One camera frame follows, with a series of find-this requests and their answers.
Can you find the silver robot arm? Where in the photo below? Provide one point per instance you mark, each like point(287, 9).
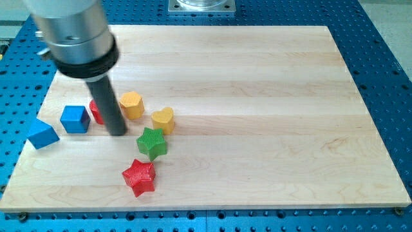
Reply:
point(77, 34)

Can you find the blue cube block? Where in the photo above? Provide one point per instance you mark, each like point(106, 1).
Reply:
point(75, 119)

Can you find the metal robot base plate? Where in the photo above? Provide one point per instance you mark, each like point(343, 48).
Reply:
point(183, 6)

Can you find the blue triangular block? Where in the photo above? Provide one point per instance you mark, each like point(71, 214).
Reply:
point(41, 134)

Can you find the red block behind rod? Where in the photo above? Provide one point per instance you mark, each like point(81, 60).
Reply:
point(95, 112)

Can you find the yellow hexagon block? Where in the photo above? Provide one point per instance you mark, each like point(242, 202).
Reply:
point(132, 105)

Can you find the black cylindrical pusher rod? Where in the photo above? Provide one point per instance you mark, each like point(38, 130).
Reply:
point(102, 93)

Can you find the red star block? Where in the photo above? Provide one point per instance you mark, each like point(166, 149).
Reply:
point(140, 177)

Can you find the wooden board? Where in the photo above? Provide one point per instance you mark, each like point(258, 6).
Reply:
point(266, 117)

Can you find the yellow heart block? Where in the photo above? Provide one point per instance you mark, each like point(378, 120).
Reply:
point(163, 119)

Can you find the blue perforated table plate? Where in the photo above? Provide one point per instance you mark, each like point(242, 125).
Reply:
point(380, 78)

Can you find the green star block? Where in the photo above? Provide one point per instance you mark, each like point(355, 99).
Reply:
point(152, 143)

